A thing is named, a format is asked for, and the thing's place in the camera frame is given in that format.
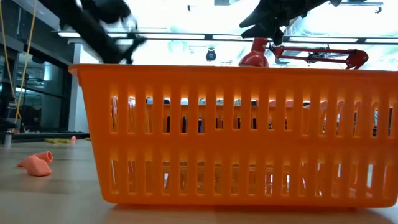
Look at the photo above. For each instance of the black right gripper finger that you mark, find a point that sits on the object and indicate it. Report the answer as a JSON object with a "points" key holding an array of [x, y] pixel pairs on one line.
{"points": [[262, 18], [261, 31]]}

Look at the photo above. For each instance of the orange plastic basket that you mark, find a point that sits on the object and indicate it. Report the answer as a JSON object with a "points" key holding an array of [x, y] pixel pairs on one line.
{"points": [[248, 141]]}

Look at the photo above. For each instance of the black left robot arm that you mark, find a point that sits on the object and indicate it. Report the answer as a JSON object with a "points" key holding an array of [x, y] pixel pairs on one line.
{"points": [[90, 28]]}

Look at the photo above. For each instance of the red desk lamp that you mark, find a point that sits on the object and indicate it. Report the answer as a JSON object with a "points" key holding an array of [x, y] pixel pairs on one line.
{"points": [[255, 59]]}

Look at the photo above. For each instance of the ceiling light strip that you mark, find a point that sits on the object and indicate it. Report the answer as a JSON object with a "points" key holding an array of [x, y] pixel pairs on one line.
{"points": [[168, 36]]}

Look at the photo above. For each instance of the orange pencil cap eraser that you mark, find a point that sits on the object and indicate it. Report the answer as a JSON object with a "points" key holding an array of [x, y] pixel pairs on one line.
{"points": [[38, 169], [47, 155]]}

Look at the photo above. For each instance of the black hanging camera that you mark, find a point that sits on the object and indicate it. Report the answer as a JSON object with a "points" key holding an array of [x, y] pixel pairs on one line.
{"points": [[211, 55]]}

